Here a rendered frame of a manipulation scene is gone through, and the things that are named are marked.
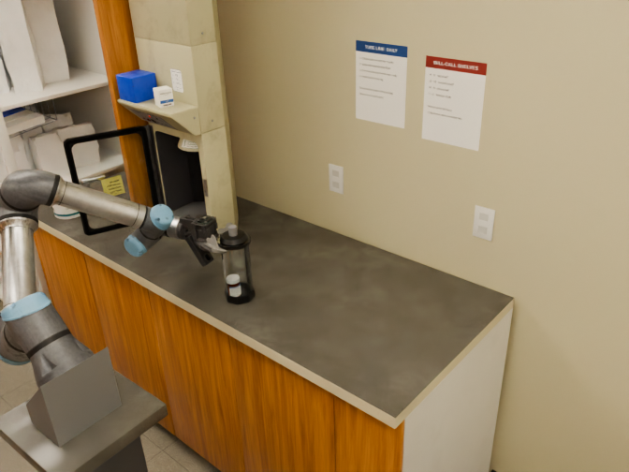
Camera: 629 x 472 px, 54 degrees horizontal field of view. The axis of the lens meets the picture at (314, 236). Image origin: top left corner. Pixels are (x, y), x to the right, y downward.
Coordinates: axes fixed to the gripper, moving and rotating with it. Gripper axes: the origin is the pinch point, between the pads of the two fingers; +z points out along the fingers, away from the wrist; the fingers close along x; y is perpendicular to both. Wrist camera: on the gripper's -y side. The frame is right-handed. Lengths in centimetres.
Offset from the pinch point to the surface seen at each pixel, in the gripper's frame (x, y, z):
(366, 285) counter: 23.8, -19.8, 37.0
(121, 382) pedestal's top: -50, -20, -8
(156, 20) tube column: 28, 64, -42
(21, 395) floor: -3, -114, -137
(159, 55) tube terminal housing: 28, 52, -44
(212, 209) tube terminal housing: 24.4, -2.4, -25.8
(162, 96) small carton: 19, 41, -37
